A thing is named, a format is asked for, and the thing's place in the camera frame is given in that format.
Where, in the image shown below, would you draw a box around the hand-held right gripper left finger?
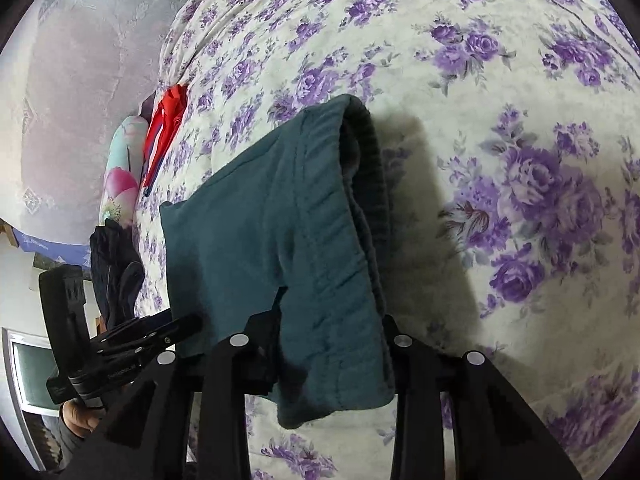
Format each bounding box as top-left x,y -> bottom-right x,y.
65,285 -> 290,480

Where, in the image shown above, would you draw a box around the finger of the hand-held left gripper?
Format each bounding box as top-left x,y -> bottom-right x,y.
100,309 -> 175,343
125,314 -> 203,357

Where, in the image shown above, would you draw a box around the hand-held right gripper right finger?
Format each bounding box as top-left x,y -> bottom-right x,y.
381,312 -> 583,480

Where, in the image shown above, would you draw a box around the teal pants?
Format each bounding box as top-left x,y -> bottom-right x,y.
159,93 -> 398,430

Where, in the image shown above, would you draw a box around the person's left forearm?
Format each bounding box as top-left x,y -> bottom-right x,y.
56,417 -> 93,466

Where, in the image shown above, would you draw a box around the person's left hand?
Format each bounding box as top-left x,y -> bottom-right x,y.
59,401 -> 107,436

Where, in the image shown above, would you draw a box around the white framed window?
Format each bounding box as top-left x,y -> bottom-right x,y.
1,327 -> 68,472

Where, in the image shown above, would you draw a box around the dark navy garment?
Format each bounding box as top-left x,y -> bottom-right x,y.
89,220 -> 147,333

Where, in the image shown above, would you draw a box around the blue patterned cloth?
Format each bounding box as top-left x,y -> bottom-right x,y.
10,227 -> 92,262

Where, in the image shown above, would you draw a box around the floral pink turquoise pillow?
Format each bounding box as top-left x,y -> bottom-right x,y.
97,114 -> 150,228

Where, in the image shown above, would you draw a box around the red blue white folded shorts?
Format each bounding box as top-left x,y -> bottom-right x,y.
140,83 -> 190,198

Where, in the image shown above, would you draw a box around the purple cloth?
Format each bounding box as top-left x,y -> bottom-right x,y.
138,94 -> 162,125

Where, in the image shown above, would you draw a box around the purple floral bedspread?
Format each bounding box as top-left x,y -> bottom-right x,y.
131,0 -> 640,480

